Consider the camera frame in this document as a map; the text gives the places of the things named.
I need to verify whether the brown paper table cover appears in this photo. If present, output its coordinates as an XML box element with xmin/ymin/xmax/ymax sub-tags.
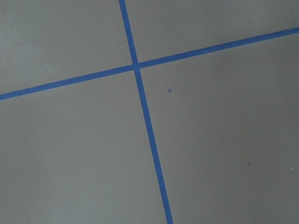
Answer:
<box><xmin>0</xmin><ymin>0</ymin><xmax>299</xmax><ymax>224</ymax></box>

